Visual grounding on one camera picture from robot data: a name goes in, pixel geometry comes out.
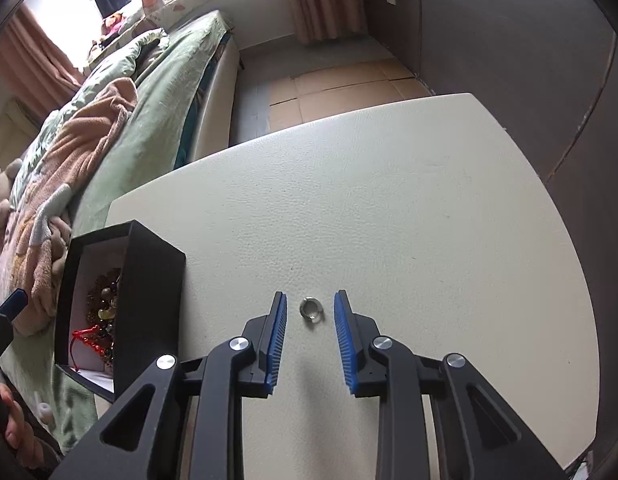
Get white low table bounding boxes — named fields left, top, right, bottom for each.
left=107, top=94, right=599, bottom=479

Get silver ring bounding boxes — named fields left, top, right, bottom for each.
left=298, top=297, right=324, bottom=325

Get floral windowsill cushion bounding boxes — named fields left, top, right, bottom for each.
left=86, top=0, right=213, bottom=68

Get person's left hand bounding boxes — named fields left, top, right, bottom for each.
left=0, top=382, right=44, bottom=469

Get black jewelry box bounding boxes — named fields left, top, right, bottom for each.
left=54, top=220, right=187, bottom=402

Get green floral duvet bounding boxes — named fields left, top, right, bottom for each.
left=10, top=28, right=170, bottom=210

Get pink patterned blanket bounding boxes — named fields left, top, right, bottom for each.
left=0, top=77, right=138, bottom=337

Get beige plush toy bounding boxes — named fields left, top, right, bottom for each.
left=0, top=158, right=22, bottom=230

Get green bed sheet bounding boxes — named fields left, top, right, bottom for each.
left=0, top=10, right=231, bottom=451

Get left pink curtain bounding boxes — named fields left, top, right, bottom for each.
left=0, top=4, right=84, bottom=122

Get pink items on windowsill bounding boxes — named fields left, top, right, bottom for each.
left=100, top=12, right=124, bottom=37

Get dark grey wardrobe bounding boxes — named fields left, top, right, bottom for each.
left=358, top=0, right=618, bottom=470

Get brown rudraksha bead bracelet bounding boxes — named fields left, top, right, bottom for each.
left=84, top=266, right=122, bottom=361

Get red tassel bead string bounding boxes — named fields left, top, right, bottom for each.
left=69, top=324, right=108, bottom=373

